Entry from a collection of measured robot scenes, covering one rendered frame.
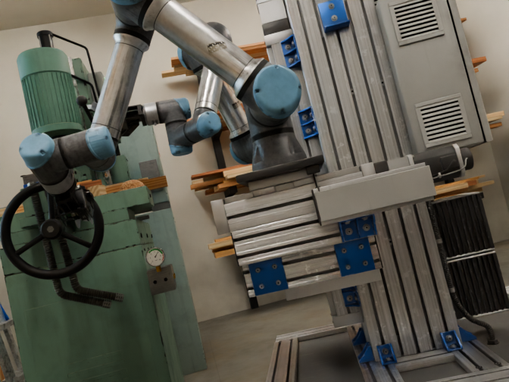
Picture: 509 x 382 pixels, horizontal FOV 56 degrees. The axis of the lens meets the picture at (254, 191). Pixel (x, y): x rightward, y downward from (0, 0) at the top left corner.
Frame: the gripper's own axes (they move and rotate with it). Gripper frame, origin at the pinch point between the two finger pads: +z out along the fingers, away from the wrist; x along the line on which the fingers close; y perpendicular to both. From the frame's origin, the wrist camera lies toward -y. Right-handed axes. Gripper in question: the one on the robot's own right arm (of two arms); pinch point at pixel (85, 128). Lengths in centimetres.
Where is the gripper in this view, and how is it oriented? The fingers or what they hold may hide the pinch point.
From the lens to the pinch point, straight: 172.9
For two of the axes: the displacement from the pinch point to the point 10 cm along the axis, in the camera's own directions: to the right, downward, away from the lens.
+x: 2.3, 9.4, -2.3
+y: 1.0, -2.6, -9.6
